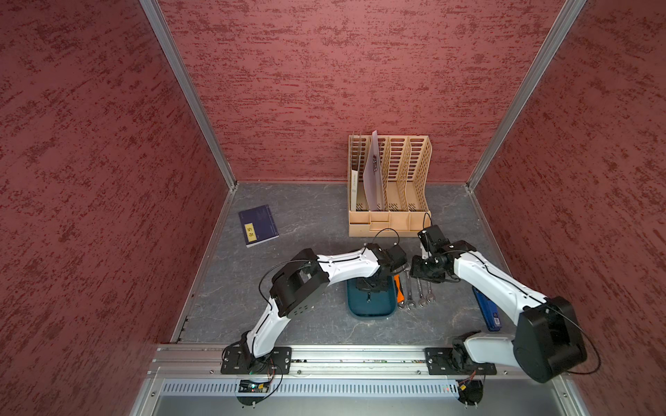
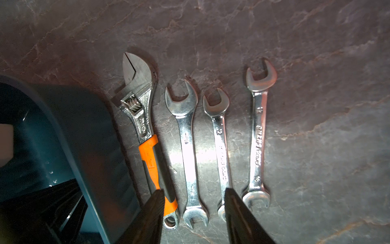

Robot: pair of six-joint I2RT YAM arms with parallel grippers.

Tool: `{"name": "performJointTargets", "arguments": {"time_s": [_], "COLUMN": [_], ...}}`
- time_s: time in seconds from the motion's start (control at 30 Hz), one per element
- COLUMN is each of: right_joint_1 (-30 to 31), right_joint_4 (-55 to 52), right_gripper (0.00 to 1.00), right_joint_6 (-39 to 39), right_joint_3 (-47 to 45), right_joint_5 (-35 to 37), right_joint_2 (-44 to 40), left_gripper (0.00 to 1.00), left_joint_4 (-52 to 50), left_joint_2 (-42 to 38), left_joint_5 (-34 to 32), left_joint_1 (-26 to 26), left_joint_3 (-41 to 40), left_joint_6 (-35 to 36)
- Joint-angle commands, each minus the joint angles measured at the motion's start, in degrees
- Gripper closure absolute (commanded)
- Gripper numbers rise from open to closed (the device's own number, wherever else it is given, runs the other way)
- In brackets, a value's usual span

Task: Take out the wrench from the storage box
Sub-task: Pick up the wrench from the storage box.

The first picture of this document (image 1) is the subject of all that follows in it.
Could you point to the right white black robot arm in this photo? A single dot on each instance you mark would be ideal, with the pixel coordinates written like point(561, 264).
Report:
point(547, 341)

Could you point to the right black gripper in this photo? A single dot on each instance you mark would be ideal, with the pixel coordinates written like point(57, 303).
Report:
point(415, 270)

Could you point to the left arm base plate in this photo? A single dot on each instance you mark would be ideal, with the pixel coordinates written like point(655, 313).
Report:
point(237, 360)

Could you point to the orange handled adjustable wrench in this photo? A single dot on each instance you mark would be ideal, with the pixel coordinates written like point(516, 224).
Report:
point(400, 297)

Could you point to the dark purple notebook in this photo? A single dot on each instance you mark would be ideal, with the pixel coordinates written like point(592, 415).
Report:
point(258, 225)

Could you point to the aluminium front rail frame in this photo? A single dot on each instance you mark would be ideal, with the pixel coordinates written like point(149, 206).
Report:
point(185, 379)

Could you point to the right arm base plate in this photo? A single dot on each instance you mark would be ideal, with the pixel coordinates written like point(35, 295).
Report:
point(442, 361)

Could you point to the blue flat box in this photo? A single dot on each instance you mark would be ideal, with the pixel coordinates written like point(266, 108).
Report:
point(489, 311)

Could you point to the wooden desk file organizer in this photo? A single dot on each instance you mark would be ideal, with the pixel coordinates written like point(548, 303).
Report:
point(405, 164)

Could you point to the teal plastic storage tray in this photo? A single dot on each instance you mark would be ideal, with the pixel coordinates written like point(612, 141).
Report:
point(382, 305)

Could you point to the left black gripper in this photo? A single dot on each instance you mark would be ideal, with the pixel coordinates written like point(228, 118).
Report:
point(381, 287)

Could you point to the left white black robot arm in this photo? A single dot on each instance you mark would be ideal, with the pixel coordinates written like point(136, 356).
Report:
point(301, 282)

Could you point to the purple folder in organizer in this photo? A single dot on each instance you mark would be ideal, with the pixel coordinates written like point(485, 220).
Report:
point(373, 178)

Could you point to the beige folder in organizer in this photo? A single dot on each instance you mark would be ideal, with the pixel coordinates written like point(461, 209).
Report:
point(353, 189)

